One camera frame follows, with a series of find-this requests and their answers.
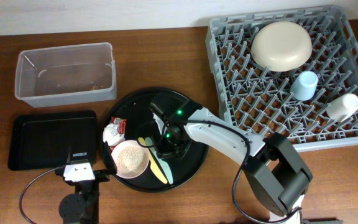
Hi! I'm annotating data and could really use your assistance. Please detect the light blue cup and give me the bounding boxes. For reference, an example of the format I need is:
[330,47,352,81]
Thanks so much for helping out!
[290,71,318,101]

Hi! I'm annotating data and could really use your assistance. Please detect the large cream bowl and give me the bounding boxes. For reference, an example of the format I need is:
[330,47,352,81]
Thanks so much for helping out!
[251,21,312,72]

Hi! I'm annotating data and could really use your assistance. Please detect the white cup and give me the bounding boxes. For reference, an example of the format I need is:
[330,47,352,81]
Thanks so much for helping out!
[326,93,358,122]

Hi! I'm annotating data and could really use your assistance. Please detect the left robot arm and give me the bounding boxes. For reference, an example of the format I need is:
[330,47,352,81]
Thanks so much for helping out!
[55,142,117,223]

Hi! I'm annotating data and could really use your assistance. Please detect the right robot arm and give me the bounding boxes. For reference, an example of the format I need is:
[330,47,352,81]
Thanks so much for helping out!
[149,93,313,223]

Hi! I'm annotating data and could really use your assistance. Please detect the grey dishwasher rack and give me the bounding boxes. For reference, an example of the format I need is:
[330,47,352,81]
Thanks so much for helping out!
[206,6,358,151]

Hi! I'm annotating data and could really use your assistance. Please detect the pink bowl with grains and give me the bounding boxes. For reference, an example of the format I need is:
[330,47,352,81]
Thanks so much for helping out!
[111,140,150,179]

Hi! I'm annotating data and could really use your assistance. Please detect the light blue plastic knife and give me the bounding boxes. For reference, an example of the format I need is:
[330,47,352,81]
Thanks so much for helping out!
[145,138,173,185]

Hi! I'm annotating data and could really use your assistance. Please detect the yellow plastic knife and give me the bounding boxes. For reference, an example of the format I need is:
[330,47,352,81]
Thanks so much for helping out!
[148,149,168,184]

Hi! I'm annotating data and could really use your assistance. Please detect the round black tray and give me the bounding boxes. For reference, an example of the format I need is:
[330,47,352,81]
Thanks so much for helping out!
[104,88,209,192]

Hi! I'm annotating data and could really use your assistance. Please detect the crumpled white red wrapper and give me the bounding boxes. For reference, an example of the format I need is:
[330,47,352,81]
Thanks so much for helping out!
[103,116,127,151]

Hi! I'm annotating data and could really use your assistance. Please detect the black rectangular tray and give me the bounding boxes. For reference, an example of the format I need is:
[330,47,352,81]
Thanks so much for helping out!
[7,110,98,170]

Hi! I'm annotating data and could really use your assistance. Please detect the clear plastic bin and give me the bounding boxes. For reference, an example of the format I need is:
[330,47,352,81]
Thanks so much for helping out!
[14,42,117,108]

